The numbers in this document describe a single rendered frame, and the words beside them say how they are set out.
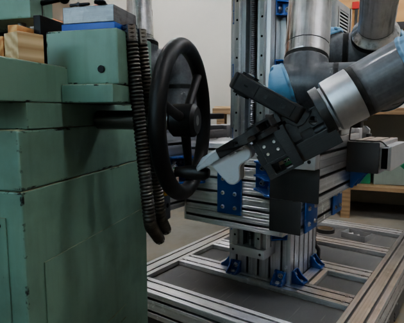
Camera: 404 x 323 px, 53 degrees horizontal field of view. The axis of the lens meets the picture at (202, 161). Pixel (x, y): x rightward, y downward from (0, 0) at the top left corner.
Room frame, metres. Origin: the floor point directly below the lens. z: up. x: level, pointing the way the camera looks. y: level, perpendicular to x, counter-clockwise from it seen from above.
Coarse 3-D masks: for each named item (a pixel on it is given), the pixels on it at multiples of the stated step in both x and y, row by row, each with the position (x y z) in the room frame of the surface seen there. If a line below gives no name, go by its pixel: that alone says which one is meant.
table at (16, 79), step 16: (0, 64) 0.55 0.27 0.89; (16, 64) 0.58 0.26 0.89; (32, 64) 0.61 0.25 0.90; (48, 64) 0.65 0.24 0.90; (0, 80) 0.55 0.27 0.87; (16, 80) 0.58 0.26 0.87; (32, 80) 0.61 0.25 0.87; (48, 80) 0.64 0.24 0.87; (64, 80) 0.68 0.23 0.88; (0, 96) 0.55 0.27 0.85; (16, 96) 0.57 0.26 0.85; (32, 96) 0.61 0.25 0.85; (48, 96) 0.64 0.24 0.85; (64, 96) 0.67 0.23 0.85; (80, 96) 0.66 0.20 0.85; (96, 96) 0.66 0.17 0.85; (112, 96) 0.65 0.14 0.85; (128, 96) 0.70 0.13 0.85
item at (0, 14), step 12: (0, 0) 0.80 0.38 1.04; (12, 0) 0.79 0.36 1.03; (24, 0) 0.79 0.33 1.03; (36, 0) 0.80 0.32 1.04; (0, 12) 0.80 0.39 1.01; (12, 12) 0.79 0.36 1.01; (24, 12) 0.79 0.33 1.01; (36, 12) 0.80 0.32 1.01; (48, 12) 0.84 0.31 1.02; (0, 24) 0.84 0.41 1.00; (12, 24) 0.84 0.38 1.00; (24, 24) 0.83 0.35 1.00
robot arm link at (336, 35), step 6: (336, 30) 1.11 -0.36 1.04; (342, 30) 1.13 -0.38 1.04; (330, 36) 1.11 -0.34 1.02; (336, 36) 1.11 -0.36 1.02; (342, 36) 1.11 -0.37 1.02; (348, 36) 1.10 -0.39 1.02; (330, 42) 1.10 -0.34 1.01; (336, 42) 1.10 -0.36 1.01; (342, 42) 1.09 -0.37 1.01; (330, 48) 1.10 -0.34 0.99; (336, 48) 1.09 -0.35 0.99; (342, 48) 1.09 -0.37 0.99; (330, 54) 1.10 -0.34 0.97; (336, 54) 1.09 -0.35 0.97; (342, 54) 1.09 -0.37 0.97; (330, 60) 1.10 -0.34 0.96; (336, 60) 1.10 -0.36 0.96; (342, 60) 1.09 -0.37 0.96
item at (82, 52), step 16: (48, 32) 0.70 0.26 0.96; (64, 32) 0.69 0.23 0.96; (80, 32) 0.69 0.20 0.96; (96, 32) 0.68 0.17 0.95; (112, 32) 0.67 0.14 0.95; (48, 48) 0.70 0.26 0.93; (64, 48) 0.69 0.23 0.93; (80, 48) 0.69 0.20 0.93; (96, 48) 0.68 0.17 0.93; (112, 48) 0.67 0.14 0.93; (64, 64) 0.69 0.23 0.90; (80, 64) 0.69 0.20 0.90; (96, 64) 0.68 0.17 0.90; (112, 64) 0.67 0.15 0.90; (80, 80) 0.69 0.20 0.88; (96, 80) 0.68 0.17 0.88; (112, 80) 0.67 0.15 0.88; (128, 80) 0.70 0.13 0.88
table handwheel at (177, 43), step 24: (168, 48) 0.65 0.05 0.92; (192, 48) 0.74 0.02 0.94; (168, 72) 0.62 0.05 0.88; (192, 72) 0.81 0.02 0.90; (192, 96) 0.77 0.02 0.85; (96, 120) 0.77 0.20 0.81; (120, 120) 0.75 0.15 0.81; (168, 120) 0.72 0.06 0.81; (192, 120) 0.71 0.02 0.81; (168, 168) 0.62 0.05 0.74; (168, 192) 0.66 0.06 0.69; (192, 192) 0.74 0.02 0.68
